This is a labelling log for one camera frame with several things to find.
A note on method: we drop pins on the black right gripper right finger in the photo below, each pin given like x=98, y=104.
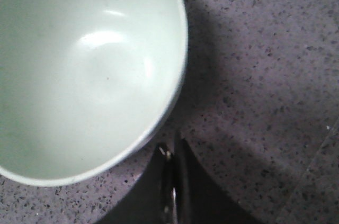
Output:
x=199, y=199

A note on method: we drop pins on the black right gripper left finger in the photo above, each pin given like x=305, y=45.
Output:
x=150, y=200

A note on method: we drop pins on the green bowl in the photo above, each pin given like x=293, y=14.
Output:
x=85, y=83

